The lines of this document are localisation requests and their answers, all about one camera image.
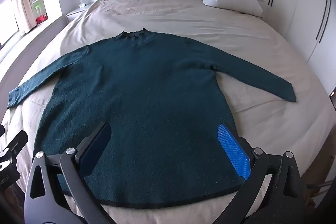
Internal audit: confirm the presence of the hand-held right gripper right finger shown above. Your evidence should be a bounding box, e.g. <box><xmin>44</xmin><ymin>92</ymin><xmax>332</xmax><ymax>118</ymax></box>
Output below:
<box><xmin>210</xmin><ymin>124</ymin><xmax>315</xmax><ymax>224</ymax></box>

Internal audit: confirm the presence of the window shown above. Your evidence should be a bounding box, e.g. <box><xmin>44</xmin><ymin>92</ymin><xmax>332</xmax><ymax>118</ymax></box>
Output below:
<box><xmin>0</xmin><ymin>0</ymin><xmax>19</xmax><ymax>46</ymax></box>

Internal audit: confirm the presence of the white nightstand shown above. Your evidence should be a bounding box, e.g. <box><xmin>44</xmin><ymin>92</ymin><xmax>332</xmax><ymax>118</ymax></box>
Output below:
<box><xmin>66</xmin><ymin>7</ymin><xmax>88</xmax><ymax>24</ymax></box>

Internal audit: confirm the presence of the white wardrobe with black handles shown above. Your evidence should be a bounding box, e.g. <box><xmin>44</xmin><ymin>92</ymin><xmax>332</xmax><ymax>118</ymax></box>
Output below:
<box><xmin>256</xmin><ymin>0</ymin><xmax>336</xmax><ymax>98</ymax></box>

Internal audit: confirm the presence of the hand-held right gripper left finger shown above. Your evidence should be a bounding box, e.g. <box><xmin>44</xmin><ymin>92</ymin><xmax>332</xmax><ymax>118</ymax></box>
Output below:
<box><xmin>24</xmin><ymin>122</ymin><xmax>118</xmax><ymax>224</ymax></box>

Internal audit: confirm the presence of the dark teal sweater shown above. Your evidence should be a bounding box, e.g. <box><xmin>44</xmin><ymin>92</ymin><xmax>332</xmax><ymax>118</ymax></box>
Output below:
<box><xmin>7</xmin><ymin>28</ymin><xmax>297</xmax><ymax>209</ymax></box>

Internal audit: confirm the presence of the white window bench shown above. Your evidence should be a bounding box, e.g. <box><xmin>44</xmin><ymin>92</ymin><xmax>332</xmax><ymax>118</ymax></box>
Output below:
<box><xmin>0</xmin><ymin>15</ymin><xmax>66</xmax><ymax>77</ymax></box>

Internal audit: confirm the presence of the bed with beige sheet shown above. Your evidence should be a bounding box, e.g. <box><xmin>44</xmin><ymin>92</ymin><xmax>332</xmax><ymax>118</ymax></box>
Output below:
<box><xmin>0</xmin><ymin>0</ymin><xmax>336</xmax><ymax>224</ymax></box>

